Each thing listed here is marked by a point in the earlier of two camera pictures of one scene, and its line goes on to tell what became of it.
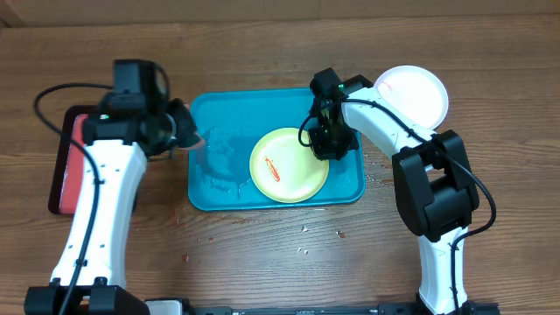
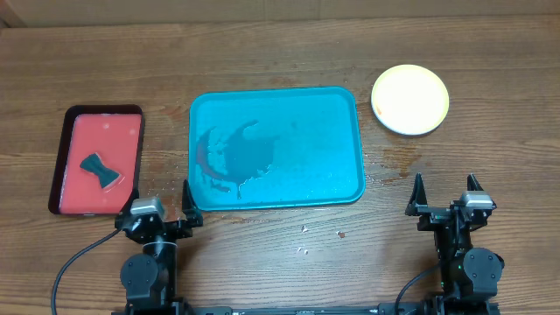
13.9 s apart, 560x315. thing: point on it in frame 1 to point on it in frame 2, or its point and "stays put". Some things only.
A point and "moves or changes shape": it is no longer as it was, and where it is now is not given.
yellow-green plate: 284,169 to 409,100
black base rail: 192,307 stays put
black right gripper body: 339,139 to 431,216
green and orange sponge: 197,145 moves or changes shape
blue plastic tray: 232,121 stays put
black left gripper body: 180,123 to 178,229
